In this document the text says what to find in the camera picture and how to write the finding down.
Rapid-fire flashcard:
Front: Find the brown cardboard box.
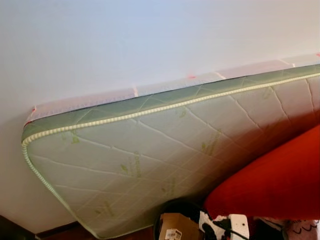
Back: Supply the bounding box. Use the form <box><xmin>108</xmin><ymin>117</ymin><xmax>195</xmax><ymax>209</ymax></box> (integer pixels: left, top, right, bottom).
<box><xmin>159</xmin><ymin>213</ymin><xmax>198</xmax><ymax>240</ymax></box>

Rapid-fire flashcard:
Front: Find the black round bin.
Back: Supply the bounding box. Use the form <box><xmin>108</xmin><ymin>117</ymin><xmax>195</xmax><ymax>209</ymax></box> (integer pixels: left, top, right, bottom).
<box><xmin>153</xmin><ymin>199</ymin><xmax>211</xmax><ymax>240</ymax></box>

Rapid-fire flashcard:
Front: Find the red upholstered sofa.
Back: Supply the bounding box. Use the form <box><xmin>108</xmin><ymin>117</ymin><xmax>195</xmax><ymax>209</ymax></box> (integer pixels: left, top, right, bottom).
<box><xmin>204</xmin><ymin>125</ymin><xmax>320</xmax><ymax>221</ymax></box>

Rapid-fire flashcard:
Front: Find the green quilted mattress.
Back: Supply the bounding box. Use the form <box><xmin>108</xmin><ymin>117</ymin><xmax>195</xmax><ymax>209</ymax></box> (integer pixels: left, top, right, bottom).
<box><xmin>21</xmin><ymin>64</ymin><xmax>320</xmax><ymax>240</ymax></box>

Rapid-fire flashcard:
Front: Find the dark wooden skirting board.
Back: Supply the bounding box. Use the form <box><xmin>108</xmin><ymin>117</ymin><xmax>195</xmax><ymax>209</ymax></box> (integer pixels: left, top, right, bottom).
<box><xmin>0</xmin><ymin>215</ymin><xmax>96</xmax><ymax>240</ymax></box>

